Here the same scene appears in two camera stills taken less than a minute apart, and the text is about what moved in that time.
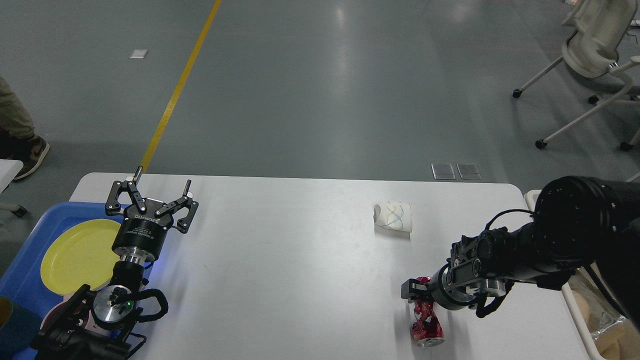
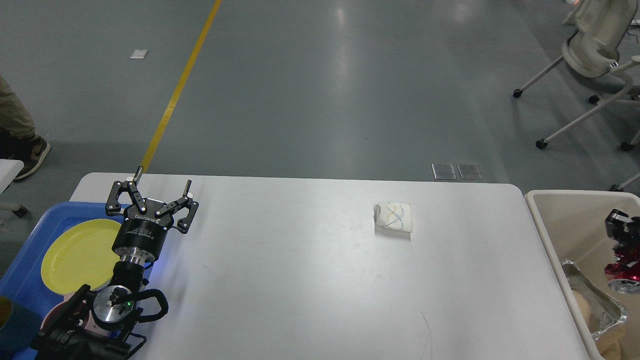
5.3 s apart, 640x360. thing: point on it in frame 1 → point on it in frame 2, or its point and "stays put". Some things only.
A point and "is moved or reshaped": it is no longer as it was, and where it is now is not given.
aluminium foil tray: [600, 313] stays put
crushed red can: [426, 329] is moved or reshaped
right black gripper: [452, 298] → [622, 228]
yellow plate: [80, 253] stays put
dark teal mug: [18, 327] stays put
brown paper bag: [621, 341] stays put
